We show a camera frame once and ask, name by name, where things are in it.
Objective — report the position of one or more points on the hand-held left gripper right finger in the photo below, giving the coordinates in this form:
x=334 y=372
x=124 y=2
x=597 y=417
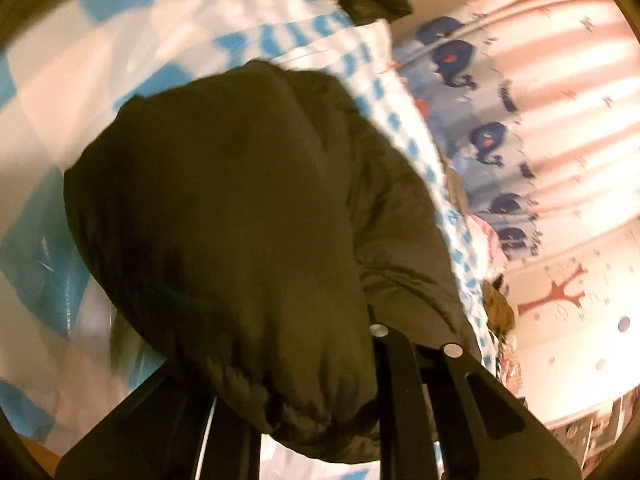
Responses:
x=395 y=380

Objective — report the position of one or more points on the olive brown cloth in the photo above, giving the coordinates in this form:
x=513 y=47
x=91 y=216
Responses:
x=500 y=310

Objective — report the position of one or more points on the pink cloth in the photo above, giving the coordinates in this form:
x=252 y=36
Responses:
x=487 y=240

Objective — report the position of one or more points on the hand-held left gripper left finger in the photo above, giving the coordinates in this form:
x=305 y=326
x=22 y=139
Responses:
x=150 y=435

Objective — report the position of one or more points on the red tree wall sticker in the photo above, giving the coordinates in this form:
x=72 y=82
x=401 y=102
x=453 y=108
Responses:
x=555 y=295

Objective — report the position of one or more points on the whale print curtain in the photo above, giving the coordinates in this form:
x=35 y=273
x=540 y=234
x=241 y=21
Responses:
x=450 y=60

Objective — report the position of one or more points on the blue white checkered blanket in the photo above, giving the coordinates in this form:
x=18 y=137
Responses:
x=75 y=60

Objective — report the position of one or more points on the dark olive jacket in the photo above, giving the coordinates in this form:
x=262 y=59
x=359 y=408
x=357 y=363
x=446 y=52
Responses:
x=225 y=185

